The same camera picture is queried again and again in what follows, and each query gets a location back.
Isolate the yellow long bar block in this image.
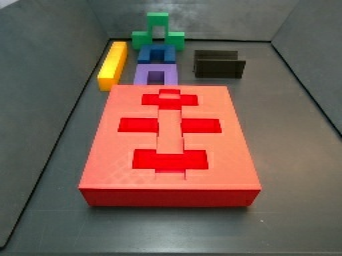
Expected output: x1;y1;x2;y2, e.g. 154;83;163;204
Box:
98;41;128;91

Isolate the green stepped arch block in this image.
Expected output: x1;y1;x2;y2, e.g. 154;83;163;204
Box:
131;12;186;51

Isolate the red board with cutouts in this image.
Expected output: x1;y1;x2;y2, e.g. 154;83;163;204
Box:
79;85;262;207

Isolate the blue U-shaped block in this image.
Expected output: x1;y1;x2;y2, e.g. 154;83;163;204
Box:
138;44;177;64

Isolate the black fixture holder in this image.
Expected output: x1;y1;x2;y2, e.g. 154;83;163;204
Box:
194;50;246;79

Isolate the purple U-shaped block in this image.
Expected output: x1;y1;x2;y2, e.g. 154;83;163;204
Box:
134;64;178;85

